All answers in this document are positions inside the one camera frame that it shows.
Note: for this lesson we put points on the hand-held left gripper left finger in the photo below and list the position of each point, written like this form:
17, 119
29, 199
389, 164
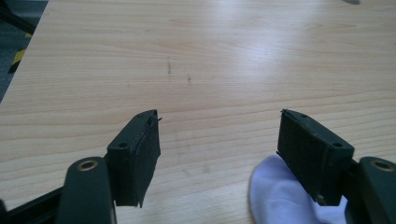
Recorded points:
134, 165

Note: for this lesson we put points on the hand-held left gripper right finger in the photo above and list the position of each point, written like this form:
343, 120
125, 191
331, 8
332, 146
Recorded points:
311, 155

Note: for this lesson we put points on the white cloth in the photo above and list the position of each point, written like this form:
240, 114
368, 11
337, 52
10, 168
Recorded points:
277, 193

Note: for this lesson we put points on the yellow black floor tape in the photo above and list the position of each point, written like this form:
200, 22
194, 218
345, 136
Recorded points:
17, 58

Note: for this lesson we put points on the black stand leg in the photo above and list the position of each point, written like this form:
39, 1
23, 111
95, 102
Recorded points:
15, 18

